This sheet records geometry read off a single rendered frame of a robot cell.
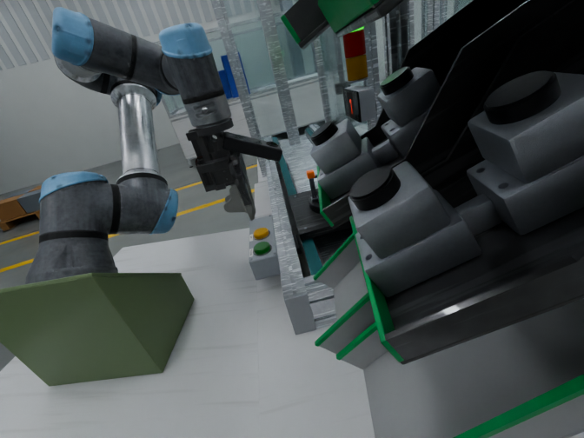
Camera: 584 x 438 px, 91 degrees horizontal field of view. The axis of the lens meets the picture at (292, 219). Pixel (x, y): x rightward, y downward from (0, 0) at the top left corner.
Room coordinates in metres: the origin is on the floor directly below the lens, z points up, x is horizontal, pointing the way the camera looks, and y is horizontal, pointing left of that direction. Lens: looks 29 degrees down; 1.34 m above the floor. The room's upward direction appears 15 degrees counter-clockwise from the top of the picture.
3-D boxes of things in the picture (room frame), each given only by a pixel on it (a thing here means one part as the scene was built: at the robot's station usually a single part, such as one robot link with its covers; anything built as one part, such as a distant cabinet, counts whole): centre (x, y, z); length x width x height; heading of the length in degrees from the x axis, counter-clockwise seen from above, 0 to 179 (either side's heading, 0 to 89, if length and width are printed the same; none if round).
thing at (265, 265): (0.66, 0.09, 0.93); 0.21 x 0.07 x 0.06; 0
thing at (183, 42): (0.57, 0.10, 1.37); 0.09 x 0.08 x 0.11; 33
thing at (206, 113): (0.57, 0.10, 1.29); 0.08 x 0.08 x 0.05
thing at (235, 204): (0.56, 0.10, 1.10); 0.06 x 0.03 x 0.09; 90
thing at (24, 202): (4.95, 3.94, 0.20); 1.20 x 0.80 x 0.41; 98
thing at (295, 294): (0.85, 0.03, 0.91); 0.89 x 0.06 x 0.11; 0
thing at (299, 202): (0.72, -0.13, 0.96); 0.24 x 0.24 x 0.02; 0
